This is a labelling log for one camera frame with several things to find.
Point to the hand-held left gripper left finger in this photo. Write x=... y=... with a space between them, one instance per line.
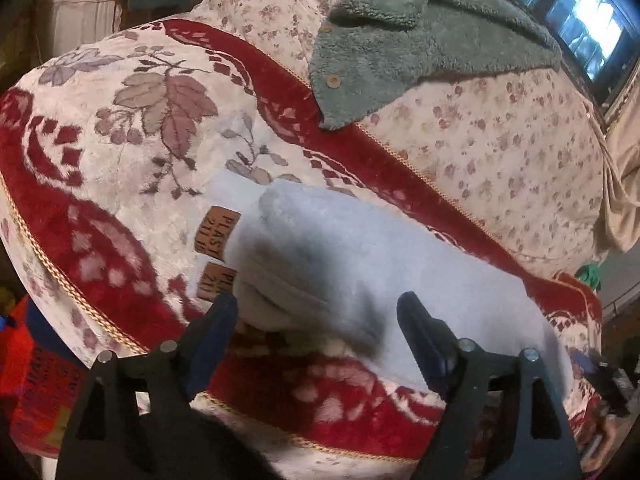
x=219 y=322

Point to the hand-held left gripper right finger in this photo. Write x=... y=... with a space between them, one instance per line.
x=425 y=345

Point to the grey pants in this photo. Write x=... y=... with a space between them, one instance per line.
x=350 y=260

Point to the green cloth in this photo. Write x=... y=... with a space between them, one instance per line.
x=589 y=276

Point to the red floral blanket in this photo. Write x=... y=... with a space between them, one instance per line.
x=140 y=160

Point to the red printed bag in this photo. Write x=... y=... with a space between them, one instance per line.
x=40 y=385

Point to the floral bed sheet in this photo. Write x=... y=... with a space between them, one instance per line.
x=500 y=135

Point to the beige curtain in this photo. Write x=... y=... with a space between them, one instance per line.
x=622 y=185

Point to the green fleece jacket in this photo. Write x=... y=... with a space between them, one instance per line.
x=400 y=45

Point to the barred window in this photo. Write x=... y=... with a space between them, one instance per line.
x=585 y=15

